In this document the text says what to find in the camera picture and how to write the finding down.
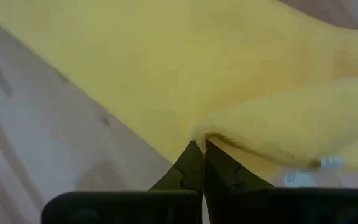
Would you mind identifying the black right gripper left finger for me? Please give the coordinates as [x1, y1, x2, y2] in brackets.
[40, 140, 204, 224]

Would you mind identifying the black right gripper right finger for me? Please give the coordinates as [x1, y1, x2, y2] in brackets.
[204, 140, 358, 224]

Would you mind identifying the yellow microfiber towel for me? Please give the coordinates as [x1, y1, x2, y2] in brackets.
[0, 0, 358, 188]

